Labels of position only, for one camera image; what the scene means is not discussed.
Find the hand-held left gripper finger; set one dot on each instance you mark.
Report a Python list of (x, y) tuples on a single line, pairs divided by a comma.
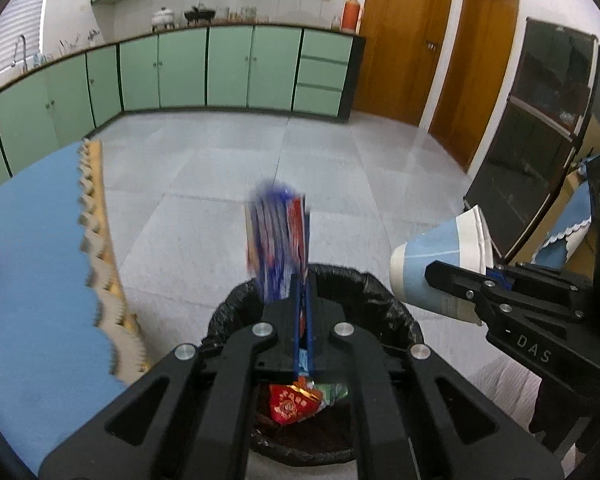
[(308, 330), (296, 330)]

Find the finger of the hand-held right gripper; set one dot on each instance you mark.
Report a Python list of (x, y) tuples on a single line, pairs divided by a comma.
[(497, 276), (455, 285)]

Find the blue white paper cup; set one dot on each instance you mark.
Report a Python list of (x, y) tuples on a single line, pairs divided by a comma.
[(430, 250)]

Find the bin with black bag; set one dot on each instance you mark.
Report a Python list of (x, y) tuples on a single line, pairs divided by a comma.
[(380, 305)]

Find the blue red snack wrapper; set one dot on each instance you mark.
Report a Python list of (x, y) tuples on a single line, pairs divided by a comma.
[(275, 240)]

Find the green wrapper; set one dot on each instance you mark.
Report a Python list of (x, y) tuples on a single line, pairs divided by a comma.
[(332, 392)]

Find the blue cloth with white trim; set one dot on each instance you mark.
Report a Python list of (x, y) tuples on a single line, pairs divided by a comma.
[(572, 220)]

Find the black glass cabinet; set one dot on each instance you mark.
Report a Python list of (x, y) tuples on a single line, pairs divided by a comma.
[(530, 160)]

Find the plain wooden door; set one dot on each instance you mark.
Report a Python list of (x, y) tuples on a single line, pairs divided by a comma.
[(480, 70)]

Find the wooden folding table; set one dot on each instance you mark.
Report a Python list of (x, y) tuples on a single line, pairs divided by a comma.
[(97, 170)]

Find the blue tablecloth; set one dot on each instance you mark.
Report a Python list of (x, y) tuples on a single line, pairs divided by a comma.
[(30, 270)]

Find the green base cabinets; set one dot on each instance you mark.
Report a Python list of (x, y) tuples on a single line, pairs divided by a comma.
[(230, 65)]

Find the small jar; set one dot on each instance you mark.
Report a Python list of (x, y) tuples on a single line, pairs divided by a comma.
[(335, 22)]

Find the red thermos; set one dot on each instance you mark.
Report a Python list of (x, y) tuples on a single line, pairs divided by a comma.
[(351, 15)]

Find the clear glass jars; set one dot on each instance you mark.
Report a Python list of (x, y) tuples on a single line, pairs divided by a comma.
[(237, 14)]

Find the black wok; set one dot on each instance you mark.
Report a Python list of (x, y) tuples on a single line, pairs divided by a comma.
[(199, 16)]

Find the white pot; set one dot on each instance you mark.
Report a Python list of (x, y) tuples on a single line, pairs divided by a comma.
[(163, 17)]

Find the metal faucet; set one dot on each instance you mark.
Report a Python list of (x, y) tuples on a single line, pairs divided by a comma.
[(19, 50)]

